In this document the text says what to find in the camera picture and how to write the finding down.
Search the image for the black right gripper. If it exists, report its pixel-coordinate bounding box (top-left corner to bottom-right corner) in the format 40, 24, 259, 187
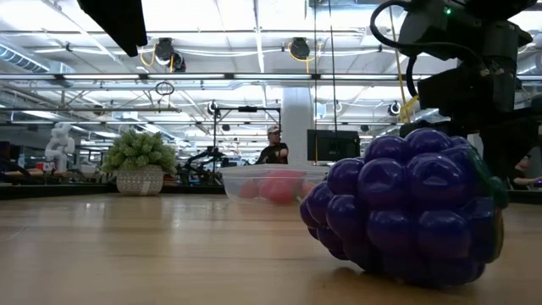
399, 62, 539, 180

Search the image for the purple toy grape bunch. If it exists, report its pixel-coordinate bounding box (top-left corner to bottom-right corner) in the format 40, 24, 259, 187
299, 127, 510, 287

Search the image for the clear plastic tupperware container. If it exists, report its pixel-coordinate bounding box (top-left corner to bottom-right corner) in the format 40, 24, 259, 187
218, 164, 332, 207

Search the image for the seated person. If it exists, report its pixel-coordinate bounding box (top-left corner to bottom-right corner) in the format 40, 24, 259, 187
512, 152, 542, 190

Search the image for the white humanoid robot figure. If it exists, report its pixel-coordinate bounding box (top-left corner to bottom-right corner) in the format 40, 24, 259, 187
43, 122, 77, 174

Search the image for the green plant in white pot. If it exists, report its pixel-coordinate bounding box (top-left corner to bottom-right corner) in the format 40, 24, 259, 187
101, 128, 178, 197

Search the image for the black monitor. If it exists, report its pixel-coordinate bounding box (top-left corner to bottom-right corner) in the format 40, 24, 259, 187
307, 129, 362, 163

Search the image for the white square column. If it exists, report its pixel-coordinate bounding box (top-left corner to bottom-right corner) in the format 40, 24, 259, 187
280, 86, 315, 166

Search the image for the yellow cable tag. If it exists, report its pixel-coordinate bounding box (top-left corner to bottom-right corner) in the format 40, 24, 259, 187
399, 94, 421, 124

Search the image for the black looped ceiling cable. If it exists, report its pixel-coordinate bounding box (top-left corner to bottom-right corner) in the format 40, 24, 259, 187
154, 80, 176, 97

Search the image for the yellow hanging cable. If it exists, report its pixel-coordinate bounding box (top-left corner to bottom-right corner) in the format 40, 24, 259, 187
386, 0, 414, 132

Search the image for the black metal frame rig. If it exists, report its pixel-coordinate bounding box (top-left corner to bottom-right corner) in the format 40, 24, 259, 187
211, 105, 283, 167

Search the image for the thin black hanging cable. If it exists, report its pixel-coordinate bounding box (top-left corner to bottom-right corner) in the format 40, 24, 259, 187
312, 0, 318, 164

